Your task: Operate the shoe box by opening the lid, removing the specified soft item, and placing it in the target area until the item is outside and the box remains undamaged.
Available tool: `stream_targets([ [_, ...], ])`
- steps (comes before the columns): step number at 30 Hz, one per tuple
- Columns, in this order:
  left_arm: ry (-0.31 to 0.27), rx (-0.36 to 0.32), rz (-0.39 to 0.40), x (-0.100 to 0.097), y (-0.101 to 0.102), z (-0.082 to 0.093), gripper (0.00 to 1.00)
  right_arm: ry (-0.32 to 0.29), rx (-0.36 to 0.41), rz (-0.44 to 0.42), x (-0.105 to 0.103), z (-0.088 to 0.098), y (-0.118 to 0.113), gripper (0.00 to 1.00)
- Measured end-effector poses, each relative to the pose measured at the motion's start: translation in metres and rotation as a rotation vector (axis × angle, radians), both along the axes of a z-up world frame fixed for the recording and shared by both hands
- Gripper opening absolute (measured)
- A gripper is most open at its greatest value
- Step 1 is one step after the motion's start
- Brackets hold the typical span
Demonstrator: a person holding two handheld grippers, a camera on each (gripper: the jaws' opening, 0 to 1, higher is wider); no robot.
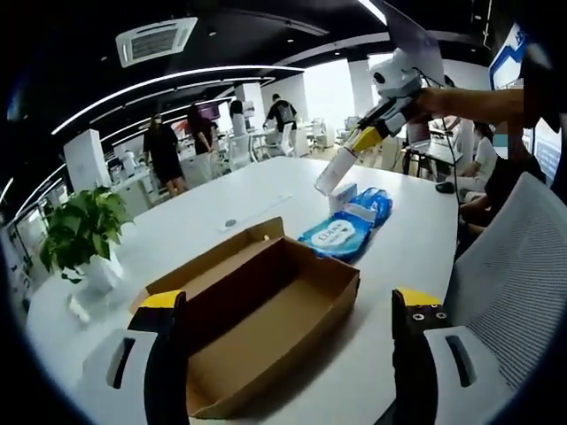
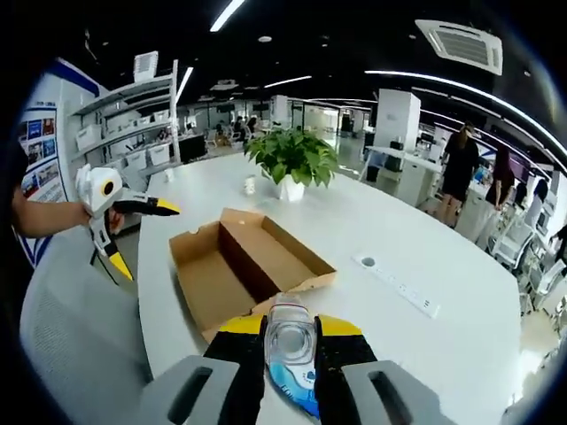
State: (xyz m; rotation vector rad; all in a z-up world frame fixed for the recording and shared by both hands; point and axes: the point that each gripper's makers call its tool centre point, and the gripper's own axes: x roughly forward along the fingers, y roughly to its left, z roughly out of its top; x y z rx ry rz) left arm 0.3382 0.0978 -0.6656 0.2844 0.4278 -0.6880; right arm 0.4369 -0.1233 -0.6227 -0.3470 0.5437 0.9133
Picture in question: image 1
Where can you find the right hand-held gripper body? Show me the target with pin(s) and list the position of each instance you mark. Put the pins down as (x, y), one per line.
(396, 75)

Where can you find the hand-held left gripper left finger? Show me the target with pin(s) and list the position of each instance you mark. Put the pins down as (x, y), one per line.
(133, 376)

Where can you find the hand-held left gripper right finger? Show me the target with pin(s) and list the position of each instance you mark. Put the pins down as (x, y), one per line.
(434, 376)

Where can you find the white bottle with clear cap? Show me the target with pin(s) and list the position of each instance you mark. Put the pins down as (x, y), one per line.
(334, 170)

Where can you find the plain blue soft item packet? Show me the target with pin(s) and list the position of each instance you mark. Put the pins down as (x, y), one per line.
(374, 206)

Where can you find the small white carton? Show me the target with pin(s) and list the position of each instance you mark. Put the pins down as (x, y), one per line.
(343, 197)

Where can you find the white-label soft item wipes packet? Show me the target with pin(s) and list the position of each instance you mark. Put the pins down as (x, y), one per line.
(332, 237)

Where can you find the brown cardboard shoe box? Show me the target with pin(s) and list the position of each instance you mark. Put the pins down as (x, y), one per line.
(274, 319)

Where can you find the person's right hand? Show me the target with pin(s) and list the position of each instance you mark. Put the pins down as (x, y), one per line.
(429, 104)

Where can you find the white paper cup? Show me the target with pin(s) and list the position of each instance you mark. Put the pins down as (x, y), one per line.
(80, 307)

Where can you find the grey mesh office chair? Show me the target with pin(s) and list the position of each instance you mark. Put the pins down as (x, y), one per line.
(514, 274)

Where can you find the row of white office chairs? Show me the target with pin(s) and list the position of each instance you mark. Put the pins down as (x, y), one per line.
(239, 150)

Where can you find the green plant in white pot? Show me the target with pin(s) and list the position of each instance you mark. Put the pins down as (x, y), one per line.
(84, 226)

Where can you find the long ceiling light strip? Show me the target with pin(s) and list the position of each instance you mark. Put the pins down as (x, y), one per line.
(177, 76)

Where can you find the ceiling air conditioner unit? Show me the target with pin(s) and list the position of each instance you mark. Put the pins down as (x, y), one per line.
(155, 42)

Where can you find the hanging wall display panel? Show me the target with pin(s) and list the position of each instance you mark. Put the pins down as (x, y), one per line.
(425, 48)

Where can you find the blue wall banner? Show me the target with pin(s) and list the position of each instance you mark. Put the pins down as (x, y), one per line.
(502, 66)

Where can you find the purple wall screen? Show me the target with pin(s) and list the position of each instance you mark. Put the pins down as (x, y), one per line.
(208, 110)

